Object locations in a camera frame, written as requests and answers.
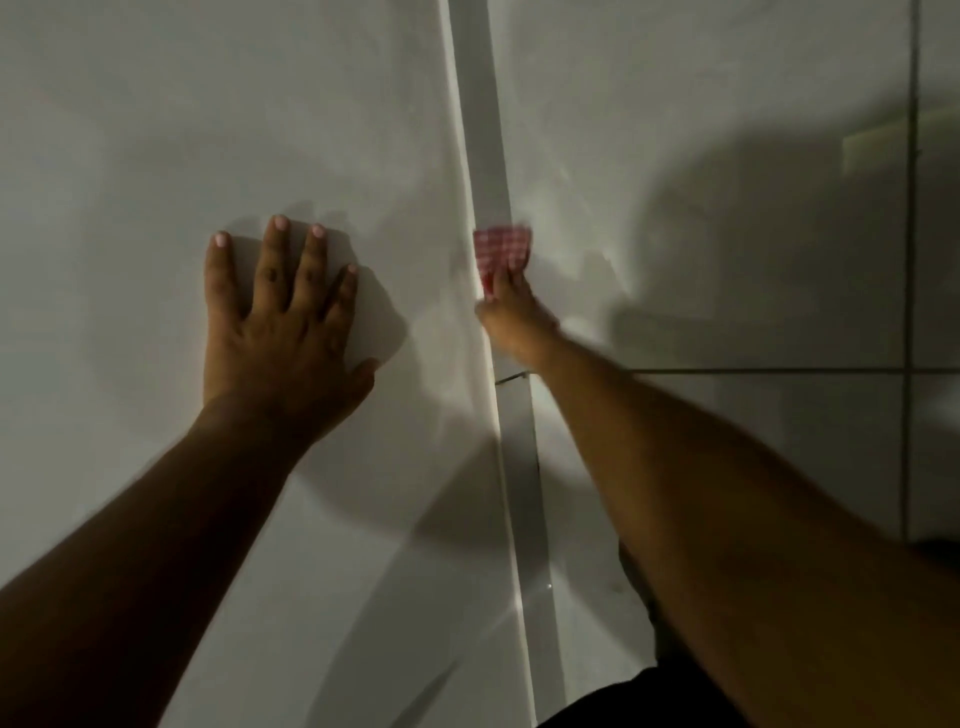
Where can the person's left hand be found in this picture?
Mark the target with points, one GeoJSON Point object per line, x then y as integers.
{"type": "Point", "coordinates": [281, 345]}

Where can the person's right hand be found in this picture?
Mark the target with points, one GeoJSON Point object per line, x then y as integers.
{"type": "Point", "coordinates": [517, 322]}

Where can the red white striped cloth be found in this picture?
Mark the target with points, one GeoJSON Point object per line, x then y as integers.
{"type": "Point", "coordinates": [501, 246]}

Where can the person's left forearm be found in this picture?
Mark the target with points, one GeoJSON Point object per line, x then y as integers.
{"type": "Point", "coordinates": [127, 585]}

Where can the person's right leg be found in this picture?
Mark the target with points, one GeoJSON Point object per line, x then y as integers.
{"type": "Point", "coordinates": [637, 701]}

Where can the person's right forearm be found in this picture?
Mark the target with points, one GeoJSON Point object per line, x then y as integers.
{"type": "Point", "coordinates": [735, 555]}

